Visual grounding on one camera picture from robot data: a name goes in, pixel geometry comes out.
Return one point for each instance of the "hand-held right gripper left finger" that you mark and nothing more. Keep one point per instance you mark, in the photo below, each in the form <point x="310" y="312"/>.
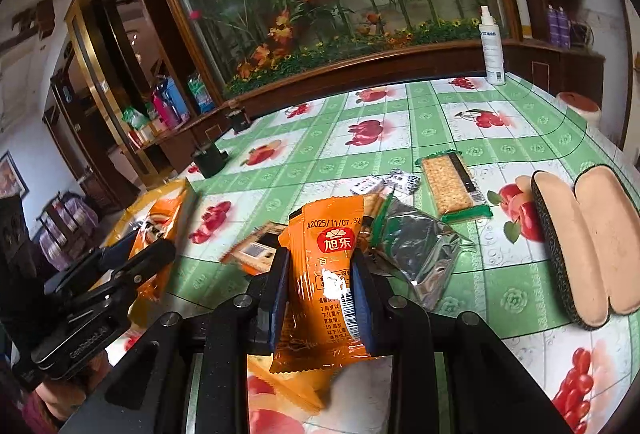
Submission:
<point x="279" y="304"/>

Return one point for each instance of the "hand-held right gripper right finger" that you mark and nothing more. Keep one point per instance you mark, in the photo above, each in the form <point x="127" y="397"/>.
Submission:
<point x="362" y="309"/>

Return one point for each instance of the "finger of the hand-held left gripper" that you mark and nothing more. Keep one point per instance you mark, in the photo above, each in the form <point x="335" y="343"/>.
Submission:
<point x="150" y="259"/>
<point x="117" y="251"/>

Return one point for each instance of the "yellow cardboard snack box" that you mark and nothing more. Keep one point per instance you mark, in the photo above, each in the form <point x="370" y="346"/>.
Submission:
<point x="160" y="214"/>

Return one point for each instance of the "silver foil snack packet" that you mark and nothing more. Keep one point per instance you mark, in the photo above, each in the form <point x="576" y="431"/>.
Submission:
<point x="420" y="249"/>

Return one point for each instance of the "person's left hand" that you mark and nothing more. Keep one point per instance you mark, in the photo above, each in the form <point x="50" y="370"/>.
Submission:
<point x="70" y="394"/>

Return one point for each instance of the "wooden chair with striped cushion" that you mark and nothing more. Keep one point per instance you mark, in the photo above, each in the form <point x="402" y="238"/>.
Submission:
<point x="70" y="224"/>

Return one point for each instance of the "brown orange snack packet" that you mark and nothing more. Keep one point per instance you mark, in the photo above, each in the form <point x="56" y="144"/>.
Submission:
<point x="252" y="251"/>

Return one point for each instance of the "orange cracker packet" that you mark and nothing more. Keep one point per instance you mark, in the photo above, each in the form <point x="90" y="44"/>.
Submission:
<point x="285" y="389"/>

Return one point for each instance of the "large black cylinder holder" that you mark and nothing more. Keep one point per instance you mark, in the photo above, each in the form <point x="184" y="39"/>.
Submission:
<point x="210" y="161"/>

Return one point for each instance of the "black white candy packet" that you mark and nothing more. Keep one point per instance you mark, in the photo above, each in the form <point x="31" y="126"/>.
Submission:
<point x="367" y="185"/>
<point x="404" y="181"/>

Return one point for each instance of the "green white packet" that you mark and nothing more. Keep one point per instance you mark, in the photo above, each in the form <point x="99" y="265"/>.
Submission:
<point x="134" y="117"/>

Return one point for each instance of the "pink bottle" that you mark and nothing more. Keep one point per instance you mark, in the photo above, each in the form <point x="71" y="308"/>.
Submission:
<point x="164" y="108"/>

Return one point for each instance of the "blue bottle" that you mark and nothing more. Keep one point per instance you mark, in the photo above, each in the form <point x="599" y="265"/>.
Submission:
<point x="177" y="98"/>

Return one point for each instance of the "small black cylinder holder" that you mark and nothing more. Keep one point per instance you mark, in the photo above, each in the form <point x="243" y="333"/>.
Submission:
<point x="237" y="119"/>

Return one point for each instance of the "green label water bottle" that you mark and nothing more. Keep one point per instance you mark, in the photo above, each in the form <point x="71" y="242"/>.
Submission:
<point x="201" y="93"/>

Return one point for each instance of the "gold framed display cabinet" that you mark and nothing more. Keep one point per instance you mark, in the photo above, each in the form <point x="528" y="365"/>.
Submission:
<point x="95" y="78"/>

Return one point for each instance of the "green fruit print tablecloth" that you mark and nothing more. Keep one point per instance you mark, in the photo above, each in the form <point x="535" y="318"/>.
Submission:
<point x="430" y="128"/>

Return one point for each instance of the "white spray bottle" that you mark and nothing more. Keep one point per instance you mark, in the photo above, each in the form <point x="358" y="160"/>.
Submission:
<point x="491" y="48"/>

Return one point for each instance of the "white red round container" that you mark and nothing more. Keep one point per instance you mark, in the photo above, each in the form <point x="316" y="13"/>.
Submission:
<point x="577" y="106"/>

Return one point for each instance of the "purple bottle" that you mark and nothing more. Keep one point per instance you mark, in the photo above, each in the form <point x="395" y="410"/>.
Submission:
<point x="553" y="28"/>
<point x="564" y="29"/>

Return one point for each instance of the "framed wall picture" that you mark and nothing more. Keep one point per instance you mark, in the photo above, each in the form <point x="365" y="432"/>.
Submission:
<point x="12" y="179"/>

